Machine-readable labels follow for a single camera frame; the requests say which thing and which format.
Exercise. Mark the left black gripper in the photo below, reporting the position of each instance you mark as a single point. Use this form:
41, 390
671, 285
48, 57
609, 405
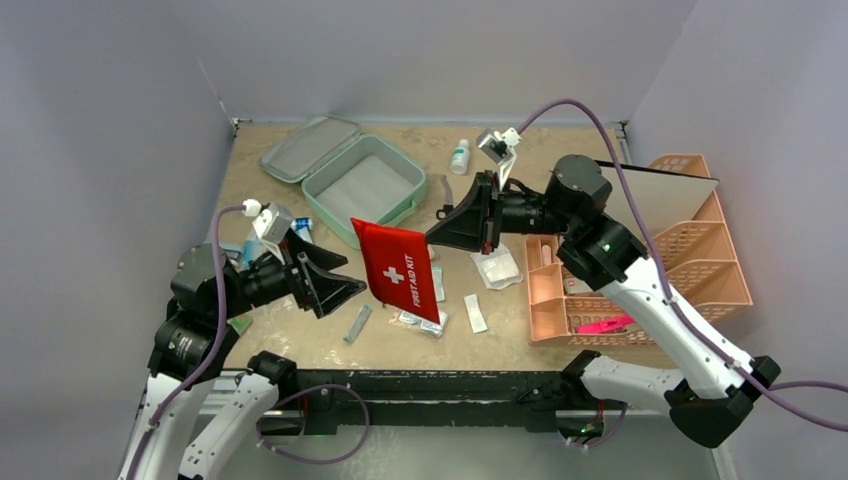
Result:
311, 284

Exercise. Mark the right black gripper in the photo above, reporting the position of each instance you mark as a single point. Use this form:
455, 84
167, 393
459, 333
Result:
489, 216

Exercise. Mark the grey green bandage strip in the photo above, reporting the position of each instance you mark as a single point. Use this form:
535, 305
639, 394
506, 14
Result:
358, 323

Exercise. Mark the teal bandage strip packet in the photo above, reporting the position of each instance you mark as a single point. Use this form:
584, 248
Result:
437, 276

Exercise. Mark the red first aid pouch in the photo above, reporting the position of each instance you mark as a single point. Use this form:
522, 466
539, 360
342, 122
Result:
398, 268

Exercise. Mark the white bandage strip packet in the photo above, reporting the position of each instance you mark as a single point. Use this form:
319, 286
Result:
476, 319

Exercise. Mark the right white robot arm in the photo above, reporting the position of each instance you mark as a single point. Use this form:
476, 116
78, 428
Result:
713, 385

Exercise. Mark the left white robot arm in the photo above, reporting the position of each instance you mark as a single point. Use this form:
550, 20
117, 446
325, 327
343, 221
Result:
192, 344

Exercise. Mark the white gauze pad packet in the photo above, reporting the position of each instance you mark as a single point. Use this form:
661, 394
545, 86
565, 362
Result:
498, 270

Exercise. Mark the blue white tube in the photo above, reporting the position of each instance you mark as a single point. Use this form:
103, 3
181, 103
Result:
302, 226

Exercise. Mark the white plastic bottle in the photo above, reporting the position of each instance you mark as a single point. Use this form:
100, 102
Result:
460, 158

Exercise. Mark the clear bag alcohol wipes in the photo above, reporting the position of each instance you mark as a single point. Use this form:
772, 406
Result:
410, 321

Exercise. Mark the blue white plastic bag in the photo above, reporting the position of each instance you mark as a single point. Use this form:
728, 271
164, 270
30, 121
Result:
239, 254

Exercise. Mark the small green packet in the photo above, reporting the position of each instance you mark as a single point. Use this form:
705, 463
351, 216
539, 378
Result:
240, 324

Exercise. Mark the mint green storage case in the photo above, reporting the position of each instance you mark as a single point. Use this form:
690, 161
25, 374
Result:
345, 174

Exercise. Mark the pink marker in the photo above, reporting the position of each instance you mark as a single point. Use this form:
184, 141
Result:
606, 326

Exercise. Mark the black handled scissors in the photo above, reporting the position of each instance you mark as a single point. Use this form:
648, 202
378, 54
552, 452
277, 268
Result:
448, 204

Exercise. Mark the black metal base frame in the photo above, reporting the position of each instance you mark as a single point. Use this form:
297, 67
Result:
536, 401

